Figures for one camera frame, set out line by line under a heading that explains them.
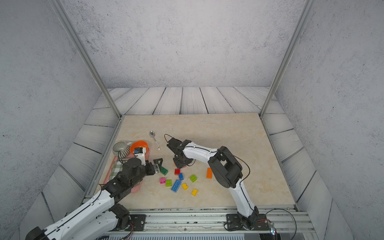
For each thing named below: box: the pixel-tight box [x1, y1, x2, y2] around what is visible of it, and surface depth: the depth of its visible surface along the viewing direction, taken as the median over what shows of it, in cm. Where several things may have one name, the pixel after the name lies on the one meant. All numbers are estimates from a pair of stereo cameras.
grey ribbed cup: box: [112, 141, 133, 159], surface depth 98 cm
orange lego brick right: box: [206, 167, 213, 179], surface depth 91 cm
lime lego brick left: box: [165, 179, 172, 187], surface depth 87 cm
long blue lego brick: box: [171, 179, 182, 193], surface depth 85 cm
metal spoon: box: [149, 130, 161, 151], surface depth 110 cm
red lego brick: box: [174, 168, 181, 176], surface depth 91 cm
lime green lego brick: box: [189, 174, 198, 183], surface depth 89 cm
